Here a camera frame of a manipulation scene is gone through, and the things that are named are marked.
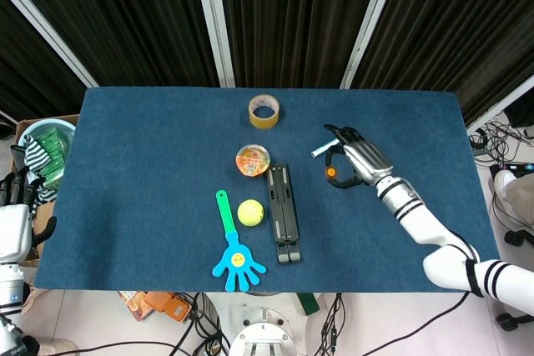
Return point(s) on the orange round jelly cup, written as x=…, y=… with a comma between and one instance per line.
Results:
x=253, y=159

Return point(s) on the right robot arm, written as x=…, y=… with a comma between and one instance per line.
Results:
x=442, y=231

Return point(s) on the blue green hand clapper toy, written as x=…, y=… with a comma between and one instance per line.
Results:
x=235, y=247

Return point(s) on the dark green rectangular block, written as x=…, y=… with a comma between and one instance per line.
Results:
x=308, y=304

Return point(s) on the green white striped cloth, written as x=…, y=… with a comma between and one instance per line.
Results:
x=35, y=156

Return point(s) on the brown printed packet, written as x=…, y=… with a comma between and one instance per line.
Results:
x=133, y=305

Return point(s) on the white marker with black cap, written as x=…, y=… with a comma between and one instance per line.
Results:
x=322, y=150

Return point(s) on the black folding stand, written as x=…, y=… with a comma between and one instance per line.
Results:
x=283, y=214

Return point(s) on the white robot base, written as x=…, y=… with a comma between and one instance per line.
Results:
x=265, y=331

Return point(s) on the yellow tennis ball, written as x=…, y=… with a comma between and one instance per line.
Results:
x=250, y=213

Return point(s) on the small orange object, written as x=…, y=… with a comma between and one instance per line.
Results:
x=331, y=172

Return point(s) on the cardboard box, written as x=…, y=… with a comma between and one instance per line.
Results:
x=25, y=131

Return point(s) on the beige trouser leg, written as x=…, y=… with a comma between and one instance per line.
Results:
x=521, y=195

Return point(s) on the white frame post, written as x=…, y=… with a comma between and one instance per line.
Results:
x=500, y=103
x=46, y=26
x=215, y=22
x=371, y=22

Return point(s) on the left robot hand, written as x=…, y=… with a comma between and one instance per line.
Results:
x=12, y=231

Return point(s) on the black box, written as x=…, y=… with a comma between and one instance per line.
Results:
x=521, y=112

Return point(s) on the orange device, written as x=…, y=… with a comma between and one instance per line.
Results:
x=169, y=307

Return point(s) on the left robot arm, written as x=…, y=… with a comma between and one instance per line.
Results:
x=12, y=306

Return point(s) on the blue felt table mat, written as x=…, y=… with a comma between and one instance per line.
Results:
x=146, y=172

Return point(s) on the clear packing tape roll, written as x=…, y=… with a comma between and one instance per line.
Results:
x=264, y=111

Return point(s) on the black chair caster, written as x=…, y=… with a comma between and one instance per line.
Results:
x=517, y=237
x=510, y=322

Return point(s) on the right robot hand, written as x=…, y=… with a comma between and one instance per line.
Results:
x=365, y=160

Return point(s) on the white shoe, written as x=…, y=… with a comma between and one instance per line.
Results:
x=502, y=183

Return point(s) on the light blue plastic basin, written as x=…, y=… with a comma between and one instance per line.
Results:
x=46, y=128

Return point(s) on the green packets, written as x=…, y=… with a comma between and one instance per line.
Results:
x=52, y=151

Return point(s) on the black pleated curtain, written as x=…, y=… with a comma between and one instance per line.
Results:
x=296, y=18
x=459, y=26
x=125, y=18
x=25, y=72

